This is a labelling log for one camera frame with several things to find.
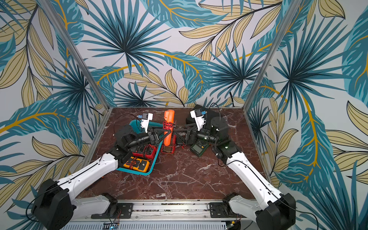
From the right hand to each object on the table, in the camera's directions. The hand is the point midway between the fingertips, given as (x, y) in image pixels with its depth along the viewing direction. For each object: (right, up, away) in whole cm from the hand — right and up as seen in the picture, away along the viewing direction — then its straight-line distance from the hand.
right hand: (179, 129), depth 67 cm
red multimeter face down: (-7, -14, +26) cm, 30 cm away
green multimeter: (+12, -13, +28) cm, 33 cm away
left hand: (-6, -1, +2) cm, 6 cm away
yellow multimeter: (-24, -20, +14) cm, 34 cm away
